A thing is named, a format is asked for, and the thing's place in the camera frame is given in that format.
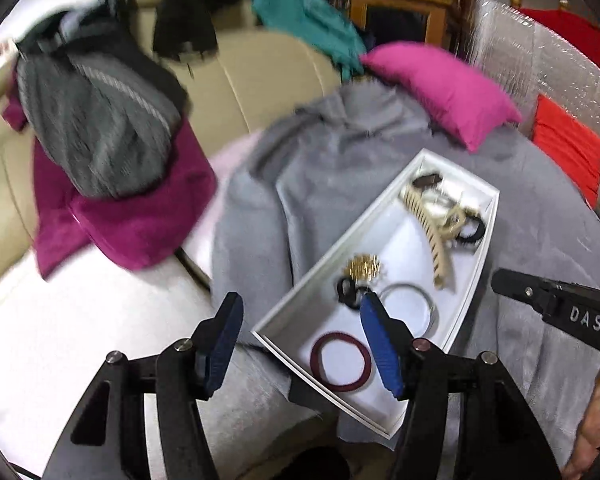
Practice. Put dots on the beige sofa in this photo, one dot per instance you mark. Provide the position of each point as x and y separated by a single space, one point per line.
260 75

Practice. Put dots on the white bed sheet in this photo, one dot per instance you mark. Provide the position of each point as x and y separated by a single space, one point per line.
80 320

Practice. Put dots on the pink pillow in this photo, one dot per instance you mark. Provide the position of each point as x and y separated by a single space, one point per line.
440 90

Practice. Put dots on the person's right hand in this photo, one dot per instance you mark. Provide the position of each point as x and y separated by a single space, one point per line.
592 435

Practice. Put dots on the silver foil sheet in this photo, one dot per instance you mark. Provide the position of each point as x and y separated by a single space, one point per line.
520 55

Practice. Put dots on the teal cloth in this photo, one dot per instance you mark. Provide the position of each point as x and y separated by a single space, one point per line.
305 15

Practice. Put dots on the red cloth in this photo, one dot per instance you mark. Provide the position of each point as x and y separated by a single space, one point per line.
575 30

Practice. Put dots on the grey striped cloth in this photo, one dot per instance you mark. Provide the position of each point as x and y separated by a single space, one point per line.
95 125

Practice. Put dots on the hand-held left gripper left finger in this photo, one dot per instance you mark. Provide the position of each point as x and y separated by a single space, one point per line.
225 340

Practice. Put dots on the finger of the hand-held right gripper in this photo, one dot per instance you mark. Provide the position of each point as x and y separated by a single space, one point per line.
517 286

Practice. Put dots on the silver bangle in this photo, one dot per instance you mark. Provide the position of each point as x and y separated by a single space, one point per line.
432 310

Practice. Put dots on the white jewelry tray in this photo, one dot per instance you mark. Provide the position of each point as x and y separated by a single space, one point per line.
410 260

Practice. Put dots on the beige hair claw clip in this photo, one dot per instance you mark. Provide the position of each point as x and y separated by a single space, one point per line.
432 240

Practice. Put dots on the black cloth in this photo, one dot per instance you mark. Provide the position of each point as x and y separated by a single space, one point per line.
190 15

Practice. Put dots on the brown hair clip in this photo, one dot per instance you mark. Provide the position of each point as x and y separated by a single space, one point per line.
425 180

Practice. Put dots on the magenta cloth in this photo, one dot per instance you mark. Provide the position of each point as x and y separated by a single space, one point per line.
130 225

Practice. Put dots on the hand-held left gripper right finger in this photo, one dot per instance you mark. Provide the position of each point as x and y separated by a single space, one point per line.
380 345

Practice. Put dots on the red cushion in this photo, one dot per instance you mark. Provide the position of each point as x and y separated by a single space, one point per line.
570 145

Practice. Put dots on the grey blanket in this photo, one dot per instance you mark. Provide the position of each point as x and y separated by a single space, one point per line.
330 185

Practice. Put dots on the maroon bangle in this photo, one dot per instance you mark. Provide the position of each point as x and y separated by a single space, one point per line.
316 355

